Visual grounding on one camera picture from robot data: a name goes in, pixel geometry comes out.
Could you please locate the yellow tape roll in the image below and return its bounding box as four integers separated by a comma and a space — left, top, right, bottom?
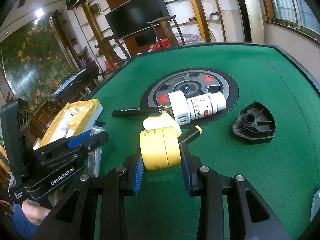
139, 126, 181, 171

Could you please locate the black plastic fan-shaped base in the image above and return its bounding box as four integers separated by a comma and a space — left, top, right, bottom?
232, 101, 276, 141

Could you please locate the person's left forearm blue sleeve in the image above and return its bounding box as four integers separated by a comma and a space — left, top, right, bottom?
9, 204, 38, 239

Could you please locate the person's left hand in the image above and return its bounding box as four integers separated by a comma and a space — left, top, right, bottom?
22, 200, 50, 226

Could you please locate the white foam box yellow tape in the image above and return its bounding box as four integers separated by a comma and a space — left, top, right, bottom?
33, 99, 104, 150

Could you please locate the silver foil packet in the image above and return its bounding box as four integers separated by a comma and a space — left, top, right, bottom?
310, 190, 320, 221

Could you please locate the black glossy side table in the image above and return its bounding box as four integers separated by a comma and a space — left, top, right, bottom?
47, 61, 99, 104

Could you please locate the black marker pen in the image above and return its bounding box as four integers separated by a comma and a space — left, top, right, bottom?
112, 107, 163, 117

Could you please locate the flower mural painting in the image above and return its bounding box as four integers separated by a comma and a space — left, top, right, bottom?
1, 17, 74, 114

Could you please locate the dark wooden chair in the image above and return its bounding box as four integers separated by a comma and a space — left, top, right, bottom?
147, 15, 185, 47
95, 33, 131, 68

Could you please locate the pale yellow soap box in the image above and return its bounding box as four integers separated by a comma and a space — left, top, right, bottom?
143, 112, 182, 137

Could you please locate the black marker yellow cap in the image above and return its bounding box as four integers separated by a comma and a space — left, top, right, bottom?
178, 125, 202, 145

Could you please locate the white power adapter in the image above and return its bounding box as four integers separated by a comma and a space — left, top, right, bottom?
168, 90, 191, 126

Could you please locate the white pill bottle red label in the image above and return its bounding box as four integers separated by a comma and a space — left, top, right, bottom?
187, 92, 226, 120

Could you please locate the red plastic bag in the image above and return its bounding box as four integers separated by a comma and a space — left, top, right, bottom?
151, 38, 171, 51

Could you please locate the round mahjong table centre console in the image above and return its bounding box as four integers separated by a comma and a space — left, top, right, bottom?
140, 67, 239, 128

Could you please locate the black television screen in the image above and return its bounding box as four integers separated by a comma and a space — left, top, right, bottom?
105, 0, 169, 38

